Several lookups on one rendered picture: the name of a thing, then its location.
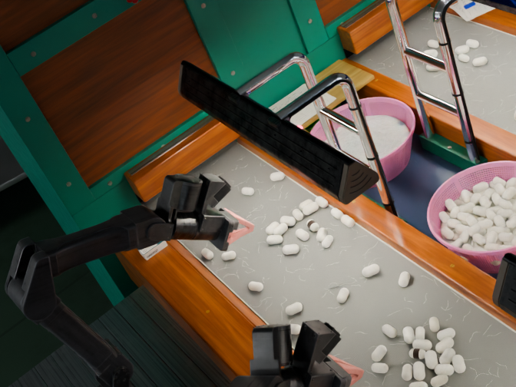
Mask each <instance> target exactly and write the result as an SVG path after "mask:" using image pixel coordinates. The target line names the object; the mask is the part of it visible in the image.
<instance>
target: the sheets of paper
mask: <svg viewBox="0 0 516 387"><path fill-rule="evenodd" d="M306 91H308V89H307V86H306V84H303V85H301V86H300V87H299V88H297V89H296V90H295V91H293V92H292V93H290V94H288V95H287V96H285V97H284V98H283V99H281V100H280V101H278V102H276V103H275V104H274V105H272V106H271V107H269V109H271V110H272V111H275V112H277V111H279V110H280V109H282V108H284V107H285V106H286V105H288V104H289V103H290V102H292V101H293V100H295V99H296V98H298V97H299V96H300V95H301V94H303V93H305V92H306ZM322 97H323V99H324V101H325V104H326V106H328V105H329V104H331V103H332V102H334V100H335V99H336V98H335V97H333V96H331V95H330V94H327V93H325V94H324V95H323V96H322ZM315 114H317V113H316V109H315V107H314V105H313V103H311V104H309V105H308V106H307V107H305V108H303V109H302V110H301V111H300V112H298V113H297V114H295V115H294V116H292V117H291V119H290V121H292V122H293V123H294V124H296V125H300V126H301V125H302V124H303V123H305V122H306V121H308V120H309V119H310V118H311V117H312V116H314V115H315Z"/></svg>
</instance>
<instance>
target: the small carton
mask: <svg viewBox="0 0 516 387"><path fill-rule="evenodd" d="M166 246H167V243H166V241H160V242H159V243H157V244H155V245H153V246H149V247H147V248H144V249H142V250H138V251H139V252H140V254H141V255H142V256H143V257H144V258H145V260H149V259H150V258H151V257H152V256H154V255H155V254H157V253H158V252H160V251H161V250H162V249H163V248H165V247H166Z"/></svg>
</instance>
